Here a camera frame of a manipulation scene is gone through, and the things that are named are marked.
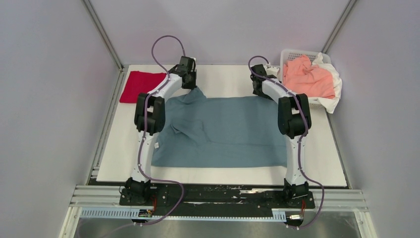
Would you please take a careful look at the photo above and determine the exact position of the blue-grey t-shirt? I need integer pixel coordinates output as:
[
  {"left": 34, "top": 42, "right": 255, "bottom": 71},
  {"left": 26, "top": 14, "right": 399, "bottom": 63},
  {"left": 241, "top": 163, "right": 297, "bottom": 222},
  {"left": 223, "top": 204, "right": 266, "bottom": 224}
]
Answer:
[{"left": 152, "top": 89, "right": 287, "bottom": 168}]

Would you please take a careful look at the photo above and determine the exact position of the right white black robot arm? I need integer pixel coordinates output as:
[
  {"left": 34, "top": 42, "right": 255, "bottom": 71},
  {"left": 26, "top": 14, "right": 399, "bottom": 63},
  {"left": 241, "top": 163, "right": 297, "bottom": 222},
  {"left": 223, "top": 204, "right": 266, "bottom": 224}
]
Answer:
[{"left": 249, "top": 64, "right": 311, "bottom": 207}]

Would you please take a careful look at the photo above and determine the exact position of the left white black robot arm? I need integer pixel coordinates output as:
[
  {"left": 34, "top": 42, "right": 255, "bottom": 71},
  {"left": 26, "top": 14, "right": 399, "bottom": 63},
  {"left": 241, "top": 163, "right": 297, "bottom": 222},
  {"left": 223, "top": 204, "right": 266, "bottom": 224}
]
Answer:
[{"left": 120, "top": 56, "right": 197, "bottom": 206}]

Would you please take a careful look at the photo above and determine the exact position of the white plastic laundry basket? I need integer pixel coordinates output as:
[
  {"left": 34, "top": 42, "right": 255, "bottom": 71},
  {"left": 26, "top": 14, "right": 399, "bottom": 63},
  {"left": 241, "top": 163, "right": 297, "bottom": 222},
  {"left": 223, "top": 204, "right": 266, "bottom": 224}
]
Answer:
[{"left": 277, "top": 49, "right": 331, "bottom": 109}]

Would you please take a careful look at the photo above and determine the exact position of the salmon pink t-shirt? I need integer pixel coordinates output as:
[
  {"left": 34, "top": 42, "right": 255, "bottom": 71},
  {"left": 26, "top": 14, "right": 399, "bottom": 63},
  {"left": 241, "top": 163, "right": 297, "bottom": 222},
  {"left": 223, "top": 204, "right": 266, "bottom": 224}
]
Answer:
[{"left": 282, "top": 55, "right": 334, "bottom": 99}]

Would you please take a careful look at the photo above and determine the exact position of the folded red t-shirt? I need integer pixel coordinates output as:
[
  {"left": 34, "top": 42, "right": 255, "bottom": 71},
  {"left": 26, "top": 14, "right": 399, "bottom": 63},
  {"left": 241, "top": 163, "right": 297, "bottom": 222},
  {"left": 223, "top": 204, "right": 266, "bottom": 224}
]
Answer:
[{"left": 119, "top": 71, "right": 166, "bottom": 104}]

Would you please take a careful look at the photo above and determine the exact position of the white t-shirt in basket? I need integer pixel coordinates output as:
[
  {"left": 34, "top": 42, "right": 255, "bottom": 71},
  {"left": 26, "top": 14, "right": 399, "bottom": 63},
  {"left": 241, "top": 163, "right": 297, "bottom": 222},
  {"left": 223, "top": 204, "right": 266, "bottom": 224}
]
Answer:
[{"left": 309, "top": 53, "right": 343, "bottom": 114}]

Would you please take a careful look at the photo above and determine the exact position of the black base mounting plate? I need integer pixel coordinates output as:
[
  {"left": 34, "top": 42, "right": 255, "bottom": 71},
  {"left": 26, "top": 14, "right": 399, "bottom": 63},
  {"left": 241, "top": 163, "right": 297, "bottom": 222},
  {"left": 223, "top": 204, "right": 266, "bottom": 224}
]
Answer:
[{"left": 128, "top": 183, "right": 315, "bottom": 218}]

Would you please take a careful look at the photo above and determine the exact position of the aluminium frame rail right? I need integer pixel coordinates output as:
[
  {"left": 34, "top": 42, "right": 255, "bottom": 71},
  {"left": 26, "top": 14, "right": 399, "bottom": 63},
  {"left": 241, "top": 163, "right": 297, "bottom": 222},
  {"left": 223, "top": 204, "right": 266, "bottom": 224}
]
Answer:
[{"left": 321, "top": 0, "right": 358, "bottom": 54}]

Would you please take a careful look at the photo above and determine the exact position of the aluminium frame rail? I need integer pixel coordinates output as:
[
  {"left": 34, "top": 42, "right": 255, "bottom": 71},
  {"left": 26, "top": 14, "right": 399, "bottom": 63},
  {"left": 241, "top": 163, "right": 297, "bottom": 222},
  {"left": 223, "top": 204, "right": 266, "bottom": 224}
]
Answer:
[
  {"left": 81, "top": 0, "right": 124, "bottom": 71},
  {"left": 321, "top": 0, "right": 358, "bottom": 54}
]

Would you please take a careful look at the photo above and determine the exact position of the aluminium frame rail left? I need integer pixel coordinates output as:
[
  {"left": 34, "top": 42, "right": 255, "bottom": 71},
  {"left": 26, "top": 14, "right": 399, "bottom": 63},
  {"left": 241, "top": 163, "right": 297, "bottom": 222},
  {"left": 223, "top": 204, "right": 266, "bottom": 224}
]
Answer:
[{"left": 81, "top": 0, "right": 124, "bottom": 71}]

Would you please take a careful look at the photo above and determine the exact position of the slotted cable duct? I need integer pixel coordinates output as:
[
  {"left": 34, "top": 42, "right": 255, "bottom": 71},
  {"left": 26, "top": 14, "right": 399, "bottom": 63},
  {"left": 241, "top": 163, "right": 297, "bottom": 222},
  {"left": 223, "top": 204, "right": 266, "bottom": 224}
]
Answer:
[{"left": 79, "top": 209, "right": 287, "bottom": 221}]

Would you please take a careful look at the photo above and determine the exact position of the aluminium front rail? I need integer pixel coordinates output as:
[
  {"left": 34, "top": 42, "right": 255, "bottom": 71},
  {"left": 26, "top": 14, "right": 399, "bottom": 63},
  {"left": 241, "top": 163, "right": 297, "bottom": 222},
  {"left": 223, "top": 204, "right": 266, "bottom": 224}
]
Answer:
[{"left": 70, "top": 183, "right": 368, "bottom": 212}]

